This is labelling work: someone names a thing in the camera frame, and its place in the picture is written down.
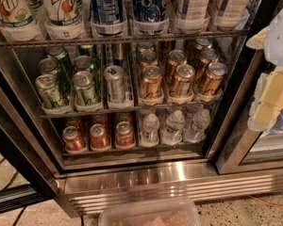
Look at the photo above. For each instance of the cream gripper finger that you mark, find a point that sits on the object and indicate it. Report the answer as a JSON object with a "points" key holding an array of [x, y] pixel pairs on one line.
{"points": [[257, 41], [268, 101]]}

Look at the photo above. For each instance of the clear water bottle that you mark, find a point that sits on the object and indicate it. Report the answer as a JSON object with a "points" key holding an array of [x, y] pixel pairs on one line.
{"points": [[149, 130], [172, 132], [199, 123]]}

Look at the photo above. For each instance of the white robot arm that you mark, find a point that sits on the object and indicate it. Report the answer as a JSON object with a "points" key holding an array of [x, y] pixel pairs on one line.
{"points": [[273, 43]]}

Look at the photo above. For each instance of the white bottle right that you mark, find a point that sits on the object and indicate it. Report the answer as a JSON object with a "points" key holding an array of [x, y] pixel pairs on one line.
{"points": [[228, 13]]}

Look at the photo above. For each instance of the white bottle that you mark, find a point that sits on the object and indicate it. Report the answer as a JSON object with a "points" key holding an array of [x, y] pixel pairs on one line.
{"points": [[190, 14], [228, 13]]}

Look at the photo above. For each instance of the fridge glass door right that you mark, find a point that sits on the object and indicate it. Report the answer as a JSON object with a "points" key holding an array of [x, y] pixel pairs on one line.
{"points": [[239, 139]]}

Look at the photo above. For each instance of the white bottle left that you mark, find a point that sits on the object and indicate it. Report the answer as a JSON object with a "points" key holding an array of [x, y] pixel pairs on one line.
{"points": [[190, 14]]}

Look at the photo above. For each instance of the blue bottle right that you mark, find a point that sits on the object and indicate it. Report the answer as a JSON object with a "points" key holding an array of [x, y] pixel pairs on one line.
{"points": [[150, 15]]}

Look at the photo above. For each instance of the blue bottle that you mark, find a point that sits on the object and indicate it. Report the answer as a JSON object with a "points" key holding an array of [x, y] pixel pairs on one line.
{"points": [[108, 16], [150, 15]]}

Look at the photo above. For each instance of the blue bottle left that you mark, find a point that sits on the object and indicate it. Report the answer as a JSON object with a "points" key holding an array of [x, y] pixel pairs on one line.
{"points": [[108, 16]]}

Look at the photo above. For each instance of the stainless steel fridge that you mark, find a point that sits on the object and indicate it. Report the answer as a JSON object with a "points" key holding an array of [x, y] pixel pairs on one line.
{"points": [[88, 183]]}

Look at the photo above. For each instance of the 7up bottle right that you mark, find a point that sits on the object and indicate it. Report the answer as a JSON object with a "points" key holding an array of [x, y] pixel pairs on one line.
{"points": [[62, 13]]}

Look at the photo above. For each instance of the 7up bottle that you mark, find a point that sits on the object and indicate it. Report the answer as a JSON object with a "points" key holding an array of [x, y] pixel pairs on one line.
{"points": [[62, 13], [17, 14]]}

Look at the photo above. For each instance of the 7up bottle left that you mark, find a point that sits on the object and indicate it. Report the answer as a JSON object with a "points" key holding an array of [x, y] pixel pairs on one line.
{"points": [[17, 14]]}

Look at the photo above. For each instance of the gold can second row right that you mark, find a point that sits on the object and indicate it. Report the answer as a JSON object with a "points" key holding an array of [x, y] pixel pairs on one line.
{"points": [[206, 56]]}

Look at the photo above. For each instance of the gold can second row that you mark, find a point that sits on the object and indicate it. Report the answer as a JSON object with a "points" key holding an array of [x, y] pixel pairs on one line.
{"points": [[206, 56], [175, 58], [148, 59]]}

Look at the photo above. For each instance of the gold can front right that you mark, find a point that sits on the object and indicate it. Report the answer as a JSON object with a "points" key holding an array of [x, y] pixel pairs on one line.
{"points": [[212, 78]]}

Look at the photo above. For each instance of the gold can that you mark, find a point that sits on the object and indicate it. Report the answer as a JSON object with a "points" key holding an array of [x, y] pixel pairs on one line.
{"points": [[182, 81], [151, 79], [212, 78]]}

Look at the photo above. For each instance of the gold can second row middle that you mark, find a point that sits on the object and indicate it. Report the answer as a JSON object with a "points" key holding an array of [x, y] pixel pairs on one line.
{"points": [[175, 58]]}

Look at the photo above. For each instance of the gold can front middle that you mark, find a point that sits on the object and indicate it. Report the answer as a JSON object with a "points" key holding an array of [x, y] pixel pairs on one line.
{"points": [[182, 81]]}

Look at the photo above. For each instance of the gold can second row left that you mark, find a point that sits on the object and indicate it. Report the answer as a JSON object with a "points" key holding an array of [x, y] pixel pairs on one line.
{"points": [[148, 59]]}

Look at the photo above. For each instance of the gold can front left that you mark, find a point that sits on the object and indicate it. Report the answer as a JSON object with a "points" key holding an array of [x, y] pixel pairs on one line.
{"points": [[151, 79]]}

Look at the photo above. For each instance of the silver can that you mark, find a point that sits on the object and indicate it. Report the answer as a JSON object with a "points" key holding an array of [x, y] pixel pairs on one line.
{"points": [[115, 84]]}

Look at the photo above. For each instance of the red can front right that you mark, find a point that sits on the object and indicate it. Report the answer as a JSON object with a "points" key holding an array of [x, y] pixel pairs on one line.
{"points": [[124, 134]]}

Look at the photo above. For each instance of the red can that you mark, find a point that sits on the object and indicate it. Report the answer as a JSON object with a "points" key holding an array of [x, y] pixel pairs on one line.
{"points": [[124, 134], [74, 142], [99, 137]]}

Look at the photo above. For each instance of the clear plastic container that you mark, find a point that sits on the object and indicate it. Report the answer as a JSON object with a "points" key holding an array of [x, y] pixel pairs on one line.
{"points": [[175, 211]]}

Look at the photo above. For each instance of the green can middle right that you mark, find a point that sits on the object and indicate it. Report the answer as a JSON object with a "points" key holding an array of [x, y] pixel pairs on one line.
{"points": [[85, 63]]}

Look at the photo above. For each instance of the green can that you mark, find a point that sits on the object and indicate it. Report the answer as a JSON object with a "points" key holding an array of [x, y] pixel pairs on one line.
{"points": [[52, 66], [85, 63], [85, 89], [53, 97]]}

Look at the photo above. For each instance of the green can front right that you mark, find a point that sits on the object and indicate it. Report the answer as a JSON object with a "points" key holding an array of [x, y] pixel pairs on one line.
{"points": [[85, 89]]}

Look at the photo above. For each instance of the red can front middle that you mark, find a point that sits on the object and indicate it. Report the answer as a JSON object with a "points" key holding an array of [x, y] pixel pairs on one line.
{"points": [[99, 137]]}

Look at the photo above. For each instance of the red can front left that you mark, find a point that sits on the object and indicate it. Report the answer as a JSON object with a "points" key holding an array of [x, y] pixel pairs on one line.
{"points": [[74, 142]]}

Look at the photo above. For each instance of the green can middle left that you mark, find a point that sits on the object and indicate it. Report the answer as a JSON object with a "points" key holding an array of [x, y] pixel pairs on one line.
{"points": [[52, 66]]}

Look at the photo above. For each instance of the green can front left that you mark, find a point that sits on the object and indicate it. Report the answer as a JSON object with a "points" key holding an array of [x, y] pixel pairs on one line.
{"points": [[53, 97]]}

